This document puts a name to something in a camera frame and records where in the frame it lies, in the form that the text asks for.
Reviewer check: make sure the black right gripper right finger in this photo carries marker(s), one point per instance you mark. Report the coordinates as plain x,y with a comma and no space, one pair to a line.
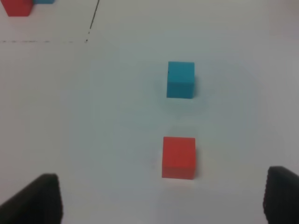
281,197

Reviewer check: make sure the blue template cube block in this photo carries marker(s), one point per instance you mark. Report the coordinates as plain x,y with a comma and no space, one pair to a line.
43,1

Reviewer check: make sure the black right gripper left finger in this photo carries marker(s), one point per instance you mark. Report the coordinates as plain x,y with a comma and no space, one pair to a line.
40,202

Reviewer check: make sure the red template cube block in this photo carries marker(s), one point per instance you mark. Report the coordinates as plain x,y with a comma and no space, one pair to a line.
17,8

